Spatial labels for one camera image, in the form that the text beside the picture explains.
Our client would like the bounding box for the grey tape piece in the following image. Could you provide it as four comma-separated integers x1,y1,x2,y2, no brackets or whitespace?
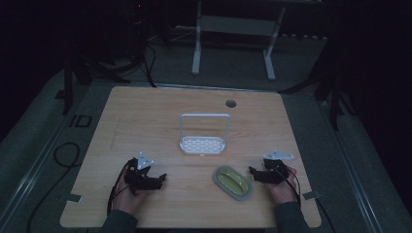
302,189,322,201
66,192,83,204

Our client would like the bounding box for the black computer tower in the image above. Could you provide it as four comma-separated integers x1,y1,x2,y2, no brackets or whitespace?
127,0,149,61

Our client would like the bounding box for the black floor cable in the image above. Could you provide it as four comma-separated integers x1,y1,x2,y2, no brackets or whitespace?
25,141,83,233

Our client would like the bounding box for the grey oval soap dish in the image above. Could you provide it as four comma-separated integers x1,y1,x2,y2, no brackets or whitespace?
212,165,255,203

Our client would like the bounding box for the person's left hand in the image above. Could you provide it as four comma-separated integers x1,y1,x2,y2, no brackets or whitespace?
111,176,148,216

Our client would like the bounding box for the white soap rack with handle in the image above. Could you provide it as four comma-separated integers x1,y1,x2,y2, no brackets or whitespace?
179,112,232,156

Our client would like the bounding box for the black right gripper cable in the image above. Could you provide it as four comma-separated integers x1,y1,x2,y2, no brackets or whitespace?
280,167,303,209

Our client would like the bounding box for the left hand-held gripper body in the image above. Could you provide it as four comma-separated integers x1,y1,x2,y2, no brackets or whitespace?
123,150,159,197

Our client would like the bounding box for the yellow-green soap bar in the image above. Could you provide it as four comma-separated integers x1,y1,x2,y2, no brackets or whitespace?
217,166,252,197

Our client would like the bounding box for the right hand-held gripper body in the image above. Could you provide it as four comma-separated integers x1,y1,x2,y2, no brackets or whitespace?
261,149,296,185

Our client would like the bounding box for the white metal desk frame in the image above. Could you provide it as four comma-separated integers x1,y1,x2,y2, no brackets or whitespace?
190,0,288,83

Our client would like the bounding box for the black tripod stand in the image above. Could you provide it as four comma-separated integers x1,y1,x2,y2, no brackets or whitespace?
280,61,359,132
53,52,132,117

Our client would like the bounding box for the person's right hand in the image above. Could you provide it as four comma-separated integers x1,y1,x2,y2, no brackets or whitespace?
267,165,299,206

